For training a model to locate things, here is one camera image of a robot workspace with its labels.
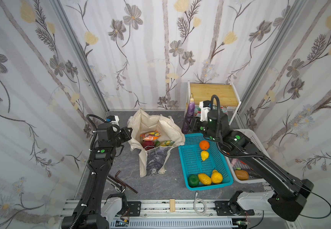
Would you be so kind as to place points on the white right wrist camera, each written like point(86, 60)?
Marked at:
point(205, 107)

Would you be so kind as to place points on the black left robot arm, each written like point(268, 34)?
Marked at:
point(90, 212)

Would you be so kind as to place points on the purple eggplant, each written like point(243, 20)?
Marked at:
point(188, 116)

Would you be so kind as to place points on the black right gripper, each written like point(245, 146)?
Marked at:
point(196, 125)

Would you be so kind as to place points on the orange candy bag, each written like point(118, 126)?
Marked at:
point(150, 136)

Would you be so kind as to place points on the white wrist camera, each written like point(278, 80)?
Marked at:
point(113, 119)
point(205, 107)

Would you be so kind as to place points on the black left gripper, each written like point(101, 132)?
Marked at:
point(126, 134)

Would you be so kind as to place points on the teal plastic basket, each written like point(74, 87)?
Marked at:
point(192, 164)

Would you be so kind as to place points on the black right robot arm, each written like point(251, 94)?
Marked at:
point(288, 195)

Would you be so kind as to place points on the yellow pear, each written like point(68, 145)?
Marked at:
point(216, 177)

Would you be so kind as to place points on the teal red candy bag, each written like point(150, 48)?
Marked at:
point(197, 111)

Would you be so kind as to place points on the small wooden block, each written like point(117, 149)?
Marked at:
point(172, 205)

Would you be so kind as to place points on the brown potato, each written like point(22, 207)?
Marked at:
point(241, 174)

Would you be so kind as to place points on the aluminium rail frame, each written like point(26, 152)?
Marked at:
point(211, 214)

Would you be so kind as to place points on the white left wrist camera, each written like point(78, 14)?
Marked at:
point(113, 119)

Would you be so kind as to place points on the pink dragon fruit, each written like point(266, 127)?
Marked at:
point(148, 145)

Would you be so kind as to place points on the dark allen key tools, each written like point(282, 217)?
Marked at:
point(118, 184)

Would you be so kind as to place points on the yellow oval mango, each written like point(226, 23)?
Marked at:
point(204, 179)

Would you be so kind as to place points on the Fox's candy bag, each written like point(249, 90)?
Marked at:
point(224, 109)

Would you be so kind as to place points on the cream canvas grocery bag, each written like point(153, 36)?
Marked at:
point(152, 162)

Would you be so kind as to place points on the green candy bag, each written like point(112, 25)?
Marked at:
point(167, 143)

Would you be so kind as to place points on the orange fruit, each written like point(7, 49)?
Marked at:
point(204, 145)

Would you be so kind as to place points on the yellow lemon upper right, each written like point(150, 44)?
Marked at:
point(204, 155)

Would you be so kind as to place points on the white plastic basket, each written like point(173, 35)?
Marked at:
point(253, 177)

